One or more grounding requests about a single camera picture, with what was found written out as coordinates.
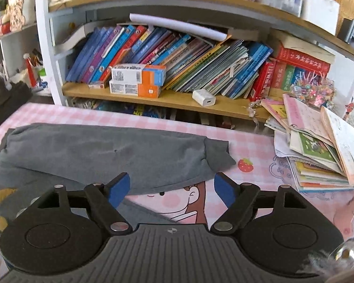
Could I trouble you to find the grey sweatpants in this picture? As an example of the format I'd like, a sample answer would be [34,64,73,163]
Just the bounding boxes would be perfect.
[0,123,235,234]

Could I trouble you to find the pink checkered table mat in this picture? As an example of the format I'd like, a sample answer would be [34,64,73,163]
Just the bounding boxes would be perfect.
[0,102,354,281]

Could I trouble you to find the stack of workbooks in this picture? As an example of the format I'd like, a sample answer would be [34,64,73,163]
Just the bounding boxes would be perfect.
[261,95,354,192]

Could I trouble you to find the white charger block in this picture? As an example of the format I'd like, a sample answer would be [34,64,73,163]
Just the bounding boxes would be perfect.
[192,89,216,107]

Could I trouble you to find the orange white box lower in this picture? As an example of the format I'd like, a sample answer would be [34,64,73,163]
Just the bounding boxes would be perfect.
[109,80,161,98]

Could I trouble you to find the orange white box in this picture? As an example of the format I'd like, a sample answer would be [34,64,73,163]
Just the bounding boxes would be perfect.
[109,80,161,98]
[111,64,166,87]

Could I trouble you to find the row of colourful books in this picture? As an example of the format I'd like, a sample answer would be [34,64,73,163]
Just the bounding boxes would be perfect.
[65,24,273,99]

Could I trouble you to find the orange white box upper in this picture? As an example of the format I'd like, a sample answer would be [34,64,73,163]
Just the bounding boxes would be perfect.
[111,64,166,87]

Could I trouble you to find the wooden white bookshelf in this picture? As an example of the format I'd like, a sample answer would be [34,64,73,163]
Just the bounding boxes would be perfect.
[0,0,354,123]

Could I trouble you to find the red thick dictionary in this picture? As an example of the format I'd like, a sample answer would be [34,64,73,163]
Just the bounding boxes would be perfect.
[267,32,335,75]

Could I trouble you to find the rolled white paper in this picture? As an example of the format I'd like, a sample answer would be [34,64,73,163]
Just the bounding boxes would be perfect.
[129,13,228,42]

